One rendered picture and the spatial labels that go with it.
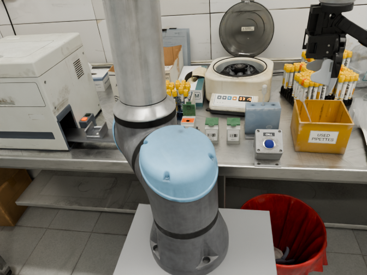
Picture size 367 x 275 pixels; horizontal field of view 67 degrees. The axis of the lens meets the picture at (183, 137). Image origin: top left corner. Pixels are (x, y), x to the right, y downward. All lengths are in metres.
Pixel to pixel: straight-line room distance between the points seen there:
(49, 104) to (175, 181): 0.58
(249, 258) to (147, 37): 0.41
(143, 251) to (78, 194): 1.18
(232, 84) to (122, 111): 0.58
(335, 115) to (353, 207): 0.75
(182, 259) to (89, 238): 1.37
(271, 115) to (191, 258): 0.51
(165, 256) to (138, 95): 0.28
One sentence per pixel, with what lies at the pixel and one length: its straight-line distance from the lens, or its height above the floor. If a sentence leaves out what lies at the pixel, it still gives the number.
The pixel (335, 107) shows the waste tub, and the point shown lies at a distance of 0.95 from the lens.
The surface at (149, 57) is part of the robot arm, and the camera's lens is 0.45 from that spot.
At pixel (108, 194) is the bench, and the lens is 1.65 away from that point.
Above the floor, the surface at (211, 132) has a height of 0.92.
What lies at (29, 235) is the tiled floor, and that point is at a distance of 2.04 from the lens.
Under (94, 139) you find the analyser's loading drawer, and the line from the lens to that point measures 0.91.
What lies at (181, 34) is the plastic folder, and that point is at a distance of 1.29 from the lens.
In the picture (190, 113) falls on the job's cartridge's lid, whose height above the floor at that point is 0.96.
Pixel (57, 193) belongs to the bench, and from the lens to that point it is 1.79.
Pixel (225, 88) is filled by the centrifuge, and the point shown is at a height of 0.96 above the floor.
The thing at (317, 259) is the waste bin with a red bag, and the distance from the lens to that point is 1.19.
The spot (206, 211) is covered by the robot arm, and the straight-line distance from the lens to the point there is 0.45.
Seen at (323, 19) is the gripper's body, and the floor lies 1.22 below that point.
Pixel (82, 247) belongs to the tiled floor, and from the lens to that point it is 1.82.
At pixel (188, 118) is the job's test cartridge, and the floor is 0.95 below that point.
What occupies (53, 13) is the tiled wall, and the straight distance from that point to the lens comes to 1.53.
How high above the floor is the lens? 1.39
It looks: 35 degrees down
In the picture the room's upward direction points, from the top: 6 degrees counter-clockwise
